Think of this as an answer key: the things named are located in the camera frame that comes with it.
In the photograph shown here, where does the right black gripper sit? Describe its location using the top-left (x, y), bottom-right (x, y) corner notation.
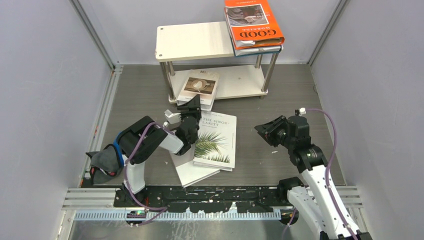
top-left (254, 115), bottom-right (295, 149)

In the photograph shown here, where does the white coffee cover book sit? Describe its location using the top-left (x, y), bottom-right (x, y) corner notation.
top-left (176, 69), bottom-right (220, 111)

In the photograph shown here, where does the white palm leaf book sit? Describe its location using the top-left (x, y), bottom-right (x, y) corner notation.
top-left (193, 111), bottom-right (237, 172)

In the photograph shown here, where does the grey white notebook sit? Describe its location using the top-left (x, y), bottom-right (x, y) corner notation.
top-left (170, 145), bottom-right (220, 188)

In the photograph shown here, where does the teal Humor book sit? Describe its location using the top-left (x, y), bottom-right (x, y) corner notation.
top-left (233, 45), bottom-right (284, 57)

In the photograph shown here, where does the orange book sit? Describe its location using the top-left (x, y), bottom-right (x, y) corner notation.
top-left (224, 0), bottom-right (285, 50)

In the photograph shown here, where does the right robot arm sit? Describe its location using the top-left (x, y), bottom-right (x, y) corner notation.
top-left (255, 115), bottom-right (372, 240)

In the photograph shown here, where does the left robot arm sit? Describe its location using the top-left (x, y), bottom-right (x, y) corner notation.
top-left (116, 95), bottom-right (202, 207)

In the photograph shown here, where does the white two-tier shelf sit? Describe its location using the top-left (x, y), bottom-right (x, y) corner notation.
top-left (155, 21), bottom-right (279, 104)

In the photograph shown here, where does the blue grey cloth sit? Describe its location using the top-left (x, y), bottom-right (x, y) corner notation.
top-left (85, 142), bottom-right (124, 185)

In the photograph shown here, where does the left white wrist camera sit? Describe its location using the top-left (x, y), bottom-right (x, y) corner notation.
top-left (163, 109), bottom-right (181, 127)

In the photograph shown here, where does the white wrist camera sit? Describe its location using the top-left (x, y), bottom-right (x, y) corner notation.
top-left (294, 107), bottom-right (307, 116)
top-left (163, 109), bottom-right (181, 127)

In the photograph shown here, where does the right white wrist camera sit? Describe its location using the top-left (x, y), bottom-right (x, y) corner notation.
top-left (294, 107), bottom-right (307, 116)

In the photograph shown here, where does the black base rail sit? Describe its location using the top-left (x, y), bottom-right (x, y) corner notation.
top-left (135, 185), bottom-right (293, 214)

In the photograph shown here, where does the white slotted cable duct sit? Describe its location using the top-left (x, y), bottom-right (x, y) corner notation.
top-left (74, 209), bottom-right (281, 222)

